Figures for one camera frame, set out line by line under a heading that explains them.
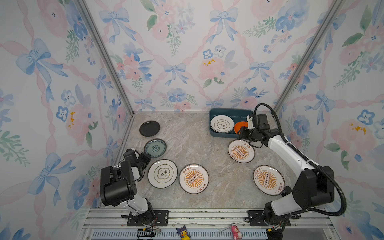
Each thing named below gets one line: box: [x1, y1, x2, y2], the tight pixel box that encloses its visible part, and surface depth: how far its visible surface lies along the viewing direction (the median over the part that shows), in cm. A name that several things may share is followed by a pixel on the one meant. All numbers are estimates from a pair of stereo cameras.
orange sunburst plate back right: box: [227, 139, 256, 164], surface depth 99 cm
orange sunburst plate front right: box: [253, 165, 286, 196], surface depth 88 cm
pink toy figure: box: [231, 222, 242, 240], surface depth 70 cm
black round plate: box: [139, 120, 160, 137], surface depth 112 cm
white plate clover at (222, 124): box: [210, 115, 235, 134], surface depth 112 cm
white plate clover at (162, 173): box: [147, 159, 178, 189], surface depth 90 cm
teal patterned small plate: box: [144, 138, 167, 158], surface depth 102 cm
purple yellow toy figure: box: [176, 225, 191, 240], surface depth 69 cm
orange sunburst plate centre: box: [178, 163, 210, 195], surface depth 88 cm
